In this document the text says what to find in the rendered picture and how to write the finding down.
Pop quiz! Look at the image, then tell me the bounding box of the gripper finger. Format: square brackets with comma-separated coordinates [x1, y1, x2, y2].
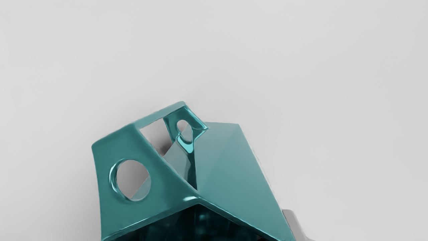
[282, 209, 315, 241]

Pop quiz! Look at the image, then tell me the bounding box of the teal faceted mug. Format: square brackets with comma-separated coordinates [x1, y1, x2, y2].
[91, 101, 297, 241]

